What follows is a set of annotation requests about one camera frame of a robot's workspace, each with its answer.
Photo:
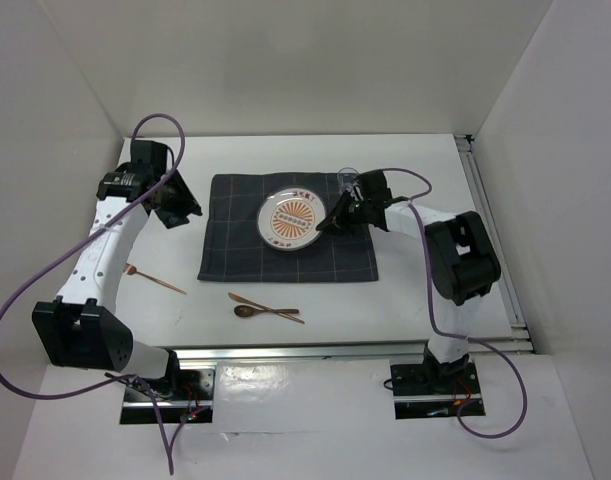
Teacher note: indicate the dark grey checked cloth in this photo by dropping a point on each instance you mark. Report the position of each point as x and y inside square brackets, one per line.
[234, 251]

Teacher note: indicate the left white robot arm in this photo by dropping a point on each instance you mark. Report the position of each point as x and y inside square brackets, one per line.
[79, 327]

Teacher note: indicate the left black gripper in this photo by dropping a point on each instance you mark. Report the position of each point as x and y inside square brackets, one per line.
[187, 204]

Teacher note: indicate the patterned glass plate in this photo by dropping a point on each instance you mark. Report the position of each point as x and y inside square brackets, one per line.
[287, 219]

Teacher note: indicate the copper knife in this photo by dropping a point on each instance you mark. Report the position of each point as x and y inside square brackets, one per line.
[240, 300]

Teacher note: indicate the dark wooden spoon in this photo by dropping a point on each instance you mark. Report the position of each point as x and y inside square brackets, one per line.
[246, 311]

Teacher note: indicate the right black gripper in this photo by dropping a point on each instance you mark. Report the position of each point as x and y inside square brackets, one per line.
[334, 219]

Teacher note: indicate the clear plastic cup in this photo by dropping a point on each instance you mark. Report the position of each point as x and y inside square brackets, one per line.
[347, 178]

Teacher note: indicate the right aluminium rail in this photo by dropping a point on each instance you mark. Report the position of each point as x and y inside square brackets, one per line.
[465, 147]

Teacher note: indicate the front aluminium rail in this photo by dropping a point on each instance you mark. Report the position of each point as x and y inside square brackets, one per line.
[295, 350]

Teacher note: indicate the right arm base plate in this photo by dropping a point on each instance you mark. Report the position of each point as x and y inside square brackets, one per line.
[417, 397]

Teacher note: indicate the copper fork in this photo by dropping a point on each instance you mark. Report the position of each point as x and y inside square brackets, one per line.
[131, 270]

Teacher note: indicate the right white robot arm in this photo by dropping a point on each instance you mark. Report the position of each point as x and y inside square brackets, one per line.
[461, 265]

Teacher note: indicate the aluminium rail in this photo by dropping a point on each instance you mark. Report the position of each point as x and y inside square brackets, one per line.
[295, 350]
[465, 147]

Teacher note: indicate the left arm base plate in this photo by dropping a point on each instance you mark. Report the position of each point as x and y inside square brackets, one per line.
[189, 398]

